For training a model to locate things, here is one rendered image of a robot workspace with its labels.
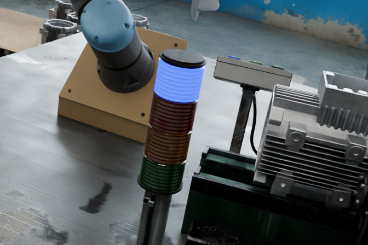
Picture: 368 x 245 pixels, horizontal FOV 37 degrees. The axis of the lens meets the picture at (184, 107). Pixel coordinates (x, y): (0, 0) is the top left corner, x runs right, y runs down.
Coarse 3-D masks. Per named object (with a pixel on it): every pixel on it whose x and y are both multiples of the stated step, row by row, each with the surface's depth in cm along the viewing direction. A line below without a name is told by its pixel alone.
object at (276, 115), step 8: (272, 112) 95; (280, 112) 95; (272, 120) 95; (280, 120) 94; (256, 176) 99; (264, 176) 99; (256, 184) 101; (264, 184) 100; (352, 200) 99; (352, 208) 99
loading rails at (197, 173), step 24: (216, 168) 112; (240, 168) 111; (192, 192) 103; (216, 192) 102; (240, 192) 101; (264, 192) 101; (192, 216) 105; (216, 216) 104; (240, 216) 103; (264, 216) 102; (288, 216) 101; (312, 216) 100; (336, 216) 99; (288, 240) 103; (312, 240) 102; (336, 240) 101
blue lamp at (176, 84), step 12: (168, 72) 69; (180, 72) 68; (192, 72) 69; (156, 84) 71; (168, 84) 69; (180, 84) 69; (192, 84) 70; (168, 96) 70; (180, 96) 70; (192, 96) 70
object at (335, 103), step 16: (320, 80) 103; (336, 80) 103; (352, 80) 102; (320, 96) 98; (336, 96) 94; (352, 96) 93; (320, 112) 95; (336, 112) 95; (352, 112) 94; (336, 128) 95; (352, 128) 95
